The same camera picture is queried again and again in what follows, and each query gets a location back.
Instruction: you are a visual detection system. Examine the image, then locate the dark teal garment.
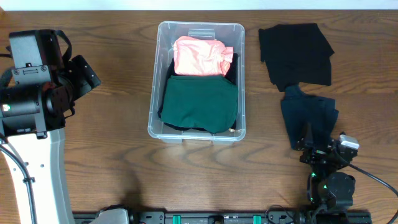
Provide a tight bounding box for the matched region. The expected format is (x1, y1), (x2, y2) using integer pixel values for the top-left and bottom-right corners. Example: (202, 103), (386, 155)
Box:
(280, 85), (339, 149)

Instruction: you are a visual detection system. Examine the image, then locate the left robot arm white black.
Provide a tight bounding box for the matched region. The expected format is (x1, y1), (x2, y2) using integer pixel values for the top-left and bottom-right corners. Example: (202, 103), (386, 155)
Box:
(1, 29), (130, 223)

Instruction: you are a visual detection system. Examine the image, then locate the pink garment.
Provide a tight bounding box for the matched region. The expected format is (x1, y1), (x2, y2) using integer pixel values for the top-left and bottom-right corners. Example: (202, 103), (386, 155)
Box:
(173, 36), (234, 76)

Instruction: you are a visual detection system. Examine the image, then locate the clear plastic storage bin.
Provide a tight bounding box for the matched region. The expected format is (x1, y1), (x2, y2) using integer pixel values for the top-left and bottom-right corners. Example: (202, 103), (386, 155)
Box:
(147, 21), (246, 144)

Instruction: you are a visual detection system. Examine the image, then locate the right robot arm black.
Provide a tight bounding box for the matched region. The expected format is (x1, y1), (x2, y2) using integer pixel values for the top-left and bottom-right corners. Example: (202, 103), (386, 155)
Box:
(295, 123), (359, 212)

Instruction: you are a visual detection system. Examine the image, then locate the green garment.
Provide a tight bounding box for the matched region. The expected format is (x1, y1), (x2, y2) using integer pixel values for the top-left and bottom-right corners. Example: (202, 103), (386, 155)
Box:
(160, 75), (239, 134)

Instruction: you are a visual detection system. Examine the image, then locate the black cloth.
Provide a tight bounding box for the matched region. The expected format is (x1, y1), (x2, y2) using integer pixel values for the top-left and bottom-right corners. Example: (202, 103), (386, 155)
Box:
(259, 23), (335, 92)

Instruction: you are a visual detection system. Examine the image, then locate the black mounting rail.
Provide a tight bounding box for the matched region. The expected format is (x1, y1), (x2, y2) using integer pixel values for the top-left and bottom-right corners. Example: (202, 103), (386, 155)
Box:
(73, 211), (373, 224)

